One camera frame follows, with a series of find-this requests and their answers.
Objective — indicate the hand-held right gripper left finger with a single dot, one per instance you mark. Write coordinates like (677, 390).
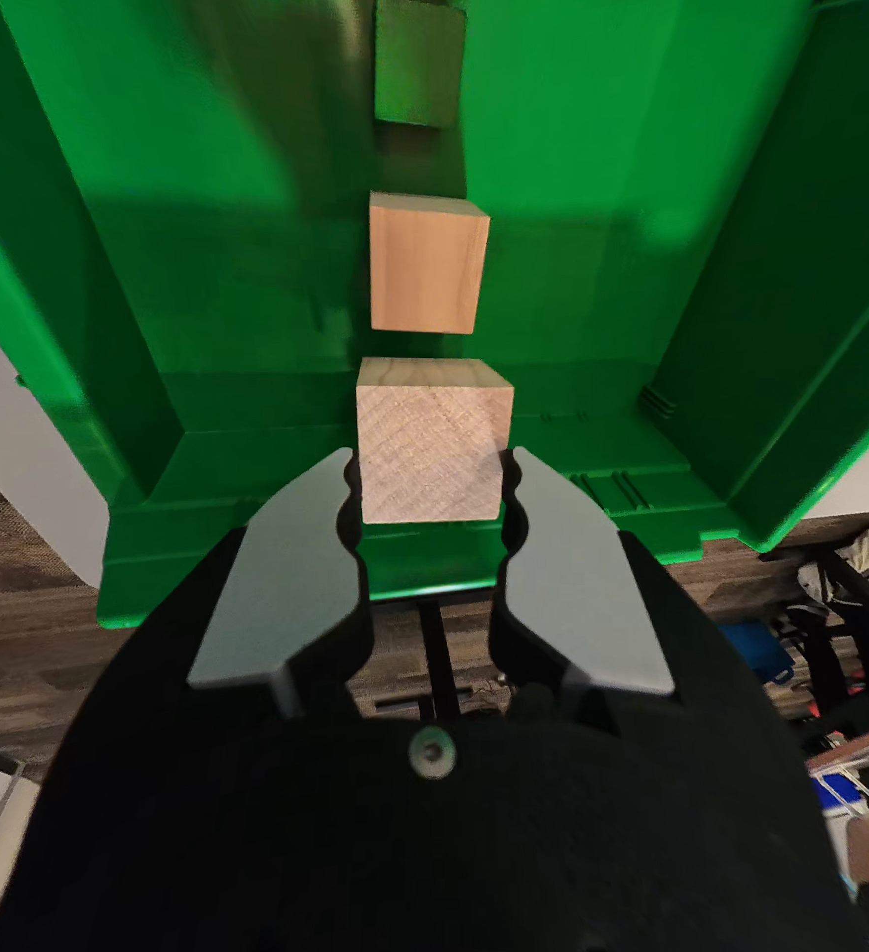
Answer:
(271, 595)

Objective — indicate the blue plastic bin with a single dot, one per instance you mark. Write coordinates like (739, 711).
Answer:
(839, 792)

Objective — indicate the medium wooden cube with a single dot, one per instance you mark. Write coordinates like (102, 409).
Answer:
(423, 268)

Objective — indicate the small green cube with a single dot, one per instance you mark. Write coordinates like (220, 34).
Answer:
(416, 59)

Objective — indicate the grey desk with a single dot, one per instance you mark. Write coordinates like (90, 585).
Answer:
(25, 461)

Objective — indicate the wood-edged desk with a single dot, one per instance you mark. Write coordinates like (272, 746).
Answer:
(865, 744)

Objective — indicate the green plastic bin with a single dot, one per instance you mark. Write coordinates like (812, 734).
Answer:
(665, 260)

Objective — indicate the blue fabric bag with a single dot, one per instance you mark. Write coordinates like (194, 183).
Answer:
(758, 651)

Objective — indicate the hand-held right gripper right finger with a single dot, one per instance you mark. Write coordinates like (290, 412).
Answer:
(590, 595)

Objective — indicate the large wooden cube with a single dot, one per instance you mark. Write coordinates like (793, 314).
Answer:
(430, 454)

